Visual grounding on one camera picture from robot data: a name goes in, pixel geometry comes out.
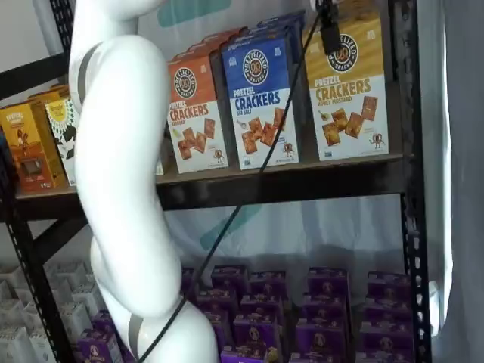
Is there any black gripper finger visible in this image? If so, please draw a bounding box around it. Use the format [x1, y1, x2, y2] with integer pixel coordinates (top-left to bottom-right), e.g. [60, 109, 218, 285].
[319, 0, 342, 45]

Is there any yellow honey mustard cracker box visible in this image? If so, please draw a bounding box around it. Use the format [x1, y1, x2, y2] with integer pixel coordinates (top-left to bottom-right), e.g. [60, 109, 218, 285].
[302, 9, 390, 162]

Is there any blue sea salt cracker box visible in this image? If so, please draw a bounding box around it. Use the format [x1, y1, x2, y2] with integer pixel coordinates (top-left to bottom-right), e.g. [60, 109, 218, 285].
[234, 23, 303, 126]
[221, 36, 302, 171]
[255, 10, 307, 114]

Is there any orange cheddar cracker box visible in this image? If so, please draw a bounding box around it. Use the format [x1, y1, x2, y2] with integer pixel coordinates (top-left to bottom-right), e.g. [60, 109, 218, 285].
[166, 52, 230, 175]
[202, 29, 246, 47]
[187, 39, 225, 64]

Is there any brown wooden shelf board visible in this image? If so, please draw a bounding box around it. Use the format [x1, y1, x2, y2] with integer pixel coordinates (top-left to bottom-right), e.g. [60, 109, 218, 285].
[14, 150, 415, 200]

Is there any black metal shelf rack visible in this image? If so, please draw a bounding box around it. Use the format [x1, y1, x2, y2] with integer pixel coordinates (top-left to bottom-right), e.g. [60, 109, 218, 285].
[0, 0, 432, 363]

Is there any purple snack box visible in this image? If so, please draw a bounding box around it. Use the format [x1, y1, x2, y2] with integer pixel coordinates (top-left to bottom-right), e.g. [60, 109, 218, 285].
[92, 309, 116, 332]
[197, 289, 234, 317]
[296, 318, 348, 356]
[363, 301, 414, 330]
[220, 346, 283, 363]
[233, 314, 281, 351]
[302, 295, 348, 322]
[240, 294, 284, 318]
[211, 264, 250, 294]
[368, 271, 412, 303]
[249, 271, 287, 299]
[211, 313, 235, 347]
[289, 351, 343, 363]
[181, 267, 197, 302]
[77, 328, 124, 363]
[358, 325, 416, 363]
[308, 267, 349, 299]

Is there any brown orange snack box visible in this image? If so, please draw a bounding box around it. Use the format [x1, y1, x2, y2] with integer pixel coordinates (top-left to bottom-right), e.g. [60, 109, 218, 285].
[28, 85, 73, 107]
[0, 100, 64, 191]

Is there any mint chocolate sweet thins box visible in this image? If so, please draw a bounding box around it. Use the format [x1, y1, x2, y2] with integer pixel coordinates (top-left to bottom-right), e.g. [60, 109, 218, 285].
[44, 98, 82, 186]

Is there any white carton box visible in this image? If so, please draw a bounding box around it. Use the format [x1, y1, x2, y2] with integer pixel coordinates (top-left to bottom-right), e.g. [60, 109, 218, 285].
[58, 302, 95, 343]
[0, 264, 26, 290]
[0, 293, 33, 326]
[47, 260, 92, 292]
[0, 327, 38, 363]

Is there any pale grey curtain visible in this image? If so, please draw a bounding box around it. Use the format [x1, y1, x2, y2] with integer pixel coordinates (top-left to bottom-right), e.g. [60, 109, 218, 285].
[415, 0, 484, 363]

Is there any white backdrop sheet teal print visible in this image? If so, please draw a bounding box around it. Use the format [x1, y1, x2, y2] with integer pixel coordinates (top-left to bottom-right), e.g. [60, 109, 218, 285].
[135, 0, 408, 303]

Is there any black cable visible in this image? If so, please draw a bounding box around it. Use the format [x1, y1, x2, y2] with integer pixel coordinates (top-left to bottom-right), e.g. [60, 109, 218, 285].
[135, 0, 334, 363]

